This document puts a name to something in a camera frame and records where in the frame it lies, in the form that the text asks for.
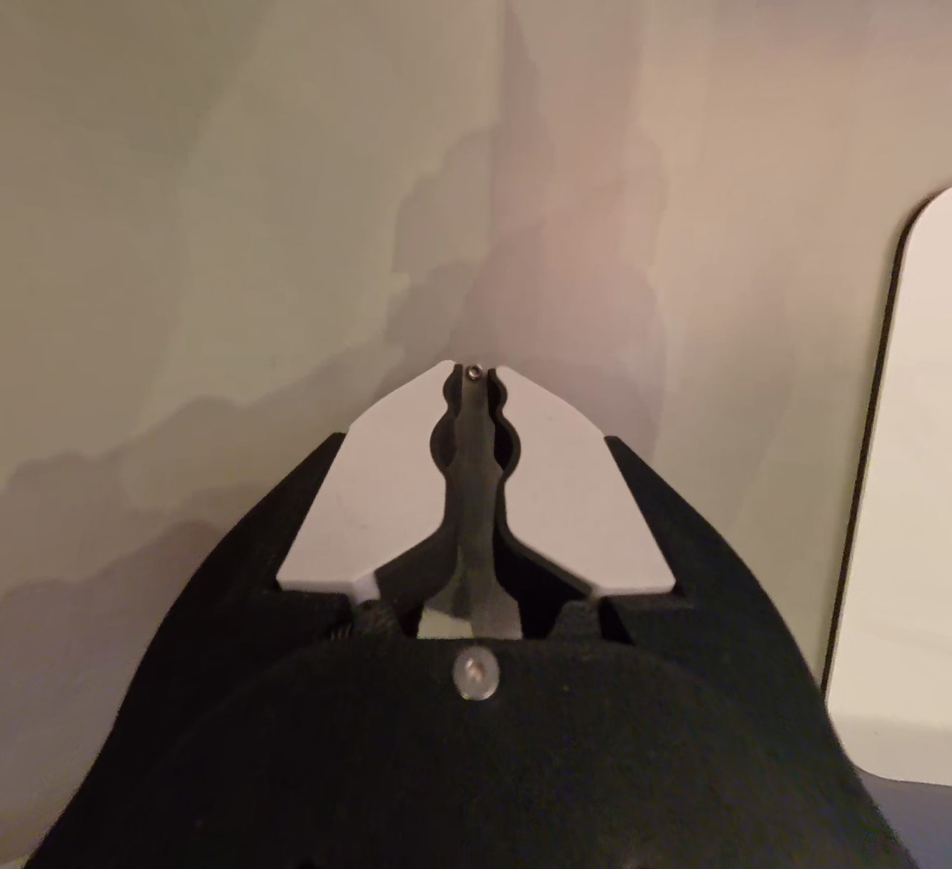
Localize white stand with instruction board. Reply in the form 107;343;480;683
822;188;952;784

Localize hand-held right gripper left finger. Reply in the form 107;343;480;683
275;361;468;617

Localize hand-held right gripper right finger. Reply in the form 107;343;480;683
483;365;676;617

